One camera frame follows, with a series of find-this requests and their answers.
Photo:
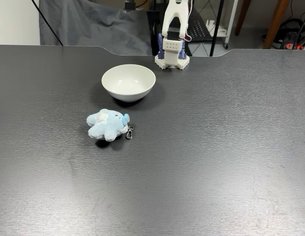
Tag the skyblue plush doll with clasp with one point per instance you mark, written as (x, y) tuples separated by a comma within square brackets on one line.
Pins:
[(105, 125)]

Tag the white ceramic bowl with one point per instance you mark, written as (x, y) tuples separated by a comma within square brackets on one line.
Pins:
[(128, 81)]

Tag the blue table clamp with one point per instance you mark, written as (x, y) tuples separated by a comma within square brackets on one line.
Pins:
[(161, 51), (183, 50)]

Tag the black metal perforated rack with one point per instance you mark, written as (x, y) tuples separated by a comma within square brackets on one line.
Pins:
[(201, 29)]

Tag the grey fabric cloth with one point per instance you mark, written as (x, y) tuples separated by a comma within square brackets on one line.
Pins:
[(93, 27)]

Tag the small black box device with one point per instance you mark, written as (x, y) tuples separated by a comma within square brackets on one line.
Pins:
[(129, 5)]

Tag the white metal cart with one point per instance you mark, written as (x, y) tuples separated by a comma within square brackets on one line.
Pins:
[(231, 22)]

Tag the brown wooden leg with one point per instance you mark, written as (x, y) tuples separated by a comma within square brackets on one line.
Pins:
[(275, 22), (242, 17)]

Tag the black vacuum cleaner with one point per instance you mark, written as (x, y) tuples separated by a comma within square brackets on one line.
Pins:
[(291, 34)]

